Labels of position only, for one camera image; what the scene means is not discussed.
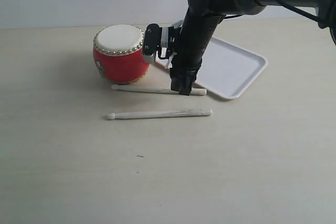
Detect white drumstick front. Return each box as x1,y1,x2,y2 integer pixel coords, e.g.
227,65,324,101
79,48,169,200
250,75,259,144
105,109,213,120

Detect white plastic tray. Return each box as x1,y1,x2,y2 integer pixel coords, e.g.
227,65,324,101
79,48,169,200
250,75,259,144
153,36,268,101

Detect small red drum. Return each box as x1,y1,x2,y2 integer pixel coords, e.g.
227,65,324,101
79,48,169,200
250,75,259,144
93,24,149,84

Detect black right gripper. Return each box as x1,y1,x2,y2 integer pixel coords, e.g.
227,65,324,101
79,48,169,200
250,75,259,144
170,9,223,96

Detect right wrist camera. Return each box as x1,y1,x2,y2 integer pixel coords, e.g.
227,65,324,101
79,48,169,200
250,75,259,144
142,20,183,68

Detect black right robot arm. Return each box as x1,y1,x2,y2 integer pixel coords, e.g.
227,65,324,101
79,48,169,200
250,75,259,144
170,0,335,95

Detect white drumstick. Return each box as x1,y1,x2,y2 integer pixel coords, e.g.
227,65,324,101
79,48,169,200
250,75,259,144
111,84,207,96
105,109,213,120

